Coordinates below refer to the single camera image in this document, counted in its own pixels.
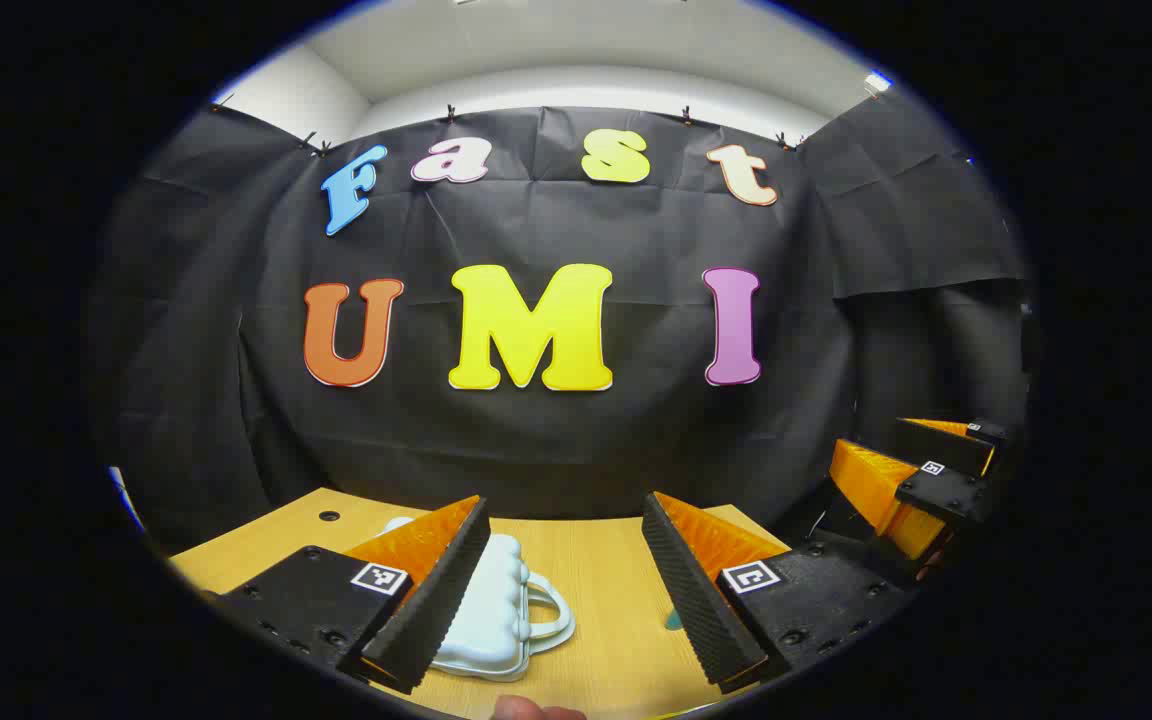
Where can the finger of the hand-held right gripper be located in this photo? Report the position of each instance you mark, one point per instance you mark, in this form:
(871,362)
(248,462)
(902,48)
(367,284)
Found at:
(941,440)
(946,492)

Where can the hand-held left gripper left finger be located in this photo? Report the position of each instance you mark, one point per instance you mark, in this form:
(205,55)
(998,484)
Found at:
(441,600)

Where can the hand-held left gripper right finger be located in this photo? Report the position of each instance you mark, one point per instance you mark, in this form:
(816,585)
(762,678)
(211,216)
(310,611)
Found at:
(696,600)

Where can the shiny blue skin care bottle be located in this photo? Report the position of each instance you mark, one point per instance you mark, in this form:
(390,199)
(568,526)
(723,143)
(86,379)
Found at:
(674,620)

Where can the pale blue small suitcase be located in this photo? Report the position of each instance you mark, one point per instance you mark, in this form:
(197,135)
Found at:
(496,610)

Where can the white printed poster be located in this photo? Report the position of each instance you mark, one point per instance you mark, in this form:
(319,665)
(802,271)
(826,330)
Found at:
(122,492)

